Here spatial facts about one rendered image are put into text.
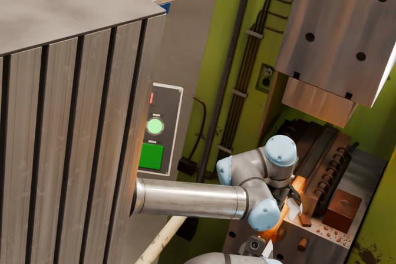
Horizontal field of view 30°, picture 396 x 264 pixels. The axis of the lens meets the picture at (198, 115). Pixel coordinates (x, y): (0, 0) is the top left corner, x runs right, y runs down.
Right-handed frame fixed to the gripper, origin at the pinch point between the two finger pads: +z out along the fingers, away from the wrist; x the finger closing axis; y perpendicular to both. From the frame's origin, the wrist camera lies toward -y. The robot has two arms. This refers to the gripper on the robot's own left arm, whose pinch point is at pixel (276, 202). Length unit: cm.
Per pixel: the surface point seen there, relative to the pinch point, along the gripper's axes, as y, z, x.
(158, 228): -24, 136, -63
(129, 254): -4, 126, -66
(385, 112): -64, 33, 15
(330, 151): -41, 34, 4
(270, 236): 7.5, 6.6, 1.9
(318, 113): -29.2, -5.0, 0.0
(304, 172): -26.2, 27.1, 0.2
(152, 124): -10.0, 6.4, -45.8
